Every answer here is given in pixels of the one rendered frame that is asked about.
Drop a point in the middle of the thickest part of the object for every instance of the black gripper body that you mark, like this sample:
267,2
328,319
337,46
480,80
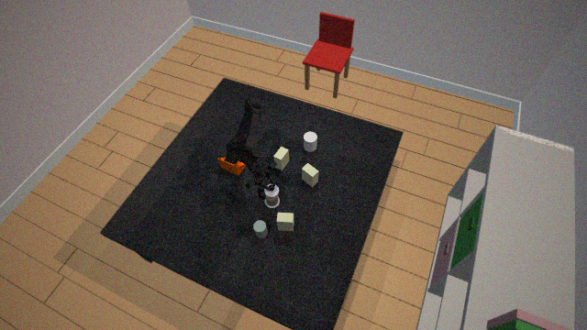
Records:
256,180

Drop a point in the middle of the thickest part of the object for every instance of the white cylinder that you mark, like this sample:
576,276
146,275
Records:
310,141

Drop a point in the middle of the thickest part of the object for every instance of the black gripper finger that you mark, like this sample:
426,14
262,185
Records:
269,177
262,184

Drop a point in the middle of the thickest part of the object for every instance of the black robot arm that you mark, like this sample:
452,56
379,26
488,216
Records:
239,143

